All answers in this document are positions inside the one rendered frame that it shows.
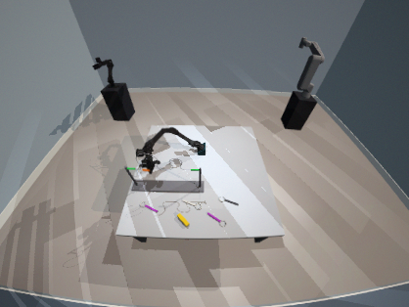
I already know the yellow cube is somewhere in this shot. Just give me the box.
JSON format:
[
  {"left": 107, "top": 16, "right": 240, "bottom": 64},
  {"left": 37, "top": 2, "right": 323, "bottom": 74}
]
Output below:
[{"left": 177, "top": 213, "right": 190, "bottom": 226}]

